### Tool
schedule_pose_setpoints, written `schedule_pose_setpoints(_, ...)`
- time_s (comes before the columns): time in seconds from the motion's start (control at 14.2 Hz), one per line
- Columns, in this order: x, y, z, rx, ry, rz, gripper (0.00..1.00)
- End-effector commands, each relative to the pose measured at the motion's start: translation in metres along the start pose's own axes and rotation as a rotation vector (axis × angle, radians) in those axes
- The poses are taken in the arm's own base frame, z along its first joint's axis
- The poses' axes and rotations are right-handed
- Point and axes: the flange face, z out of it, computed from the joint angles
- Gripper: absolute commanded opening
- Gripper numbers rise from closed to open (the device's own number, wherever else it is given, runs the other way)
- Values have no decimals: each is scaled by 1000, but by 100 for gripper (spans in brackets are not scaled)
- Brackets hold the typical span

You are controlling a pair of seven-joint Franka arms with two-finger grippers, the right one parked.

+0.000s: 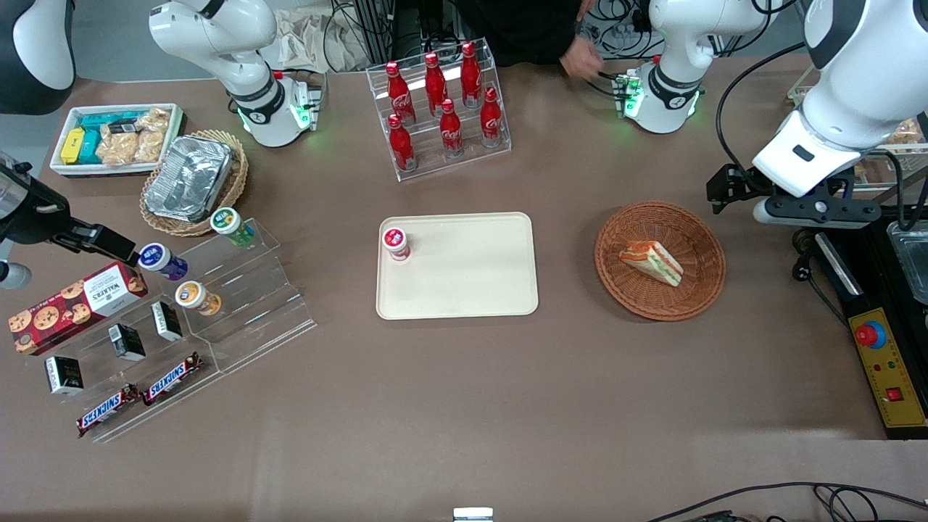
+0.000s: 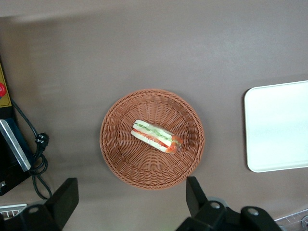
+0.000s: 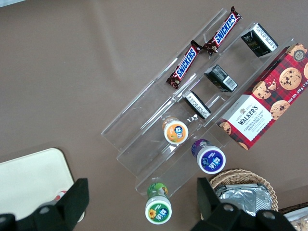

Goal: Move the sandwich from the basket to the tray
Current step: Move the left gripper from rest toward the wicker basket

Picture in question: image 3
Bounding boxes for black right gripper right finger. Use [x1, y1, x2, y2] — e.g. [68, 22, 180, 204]
[192, 178, 256, 231]

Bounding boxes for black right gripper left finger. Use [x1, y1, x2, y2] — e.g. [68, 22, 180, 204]
[31, 178, 90, 231]

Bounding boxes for silver foil tray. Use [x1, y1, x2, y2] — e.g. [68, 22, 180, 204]
[214, 183, 271, 217]

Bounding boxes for light wicker basket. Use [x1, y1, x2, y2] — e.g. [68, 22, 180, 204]
[208, 169, 279, 221]

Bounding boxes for cream plastic tray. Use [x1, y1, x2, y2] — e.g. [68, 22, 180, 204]
[0, 148, 86, 221]

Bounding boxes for purple yogurt bottle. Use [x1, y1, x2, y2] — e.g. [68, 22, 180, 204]
[191, 139, 227, 175]

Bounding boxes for green yogurt bottle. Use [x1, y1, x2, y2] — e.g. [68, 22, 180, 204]
[145, 182, 173, 225]

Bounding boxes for orange yogurt bottle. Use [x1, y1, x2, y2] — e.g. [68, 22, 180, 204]
[162, 117, 189, 145]

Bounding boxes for clear acrylic tiered display stand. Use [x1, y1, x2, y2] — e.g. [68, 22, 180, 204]
[100, 8, 295, 200]

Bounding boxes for white packaged biscuits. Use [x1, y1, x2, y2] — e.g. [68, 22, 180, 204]
[280, 206, 308, 231]

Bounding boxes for red Walkers shortbread box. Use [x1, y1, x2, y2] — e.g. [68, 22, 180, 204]
[216, 42, 308, 151]

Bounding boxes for small black snack box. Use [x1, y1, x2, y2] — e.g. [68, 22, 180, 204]
[241, 22, 279, 58]
[182, 90, 212, 120]
[204, 64, 239, 93]

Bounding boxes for Snickers chocolate bar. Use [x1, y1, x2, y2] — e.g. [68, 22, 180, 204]
[167, 40, 202, 90]
[203, 6, 242, 56]

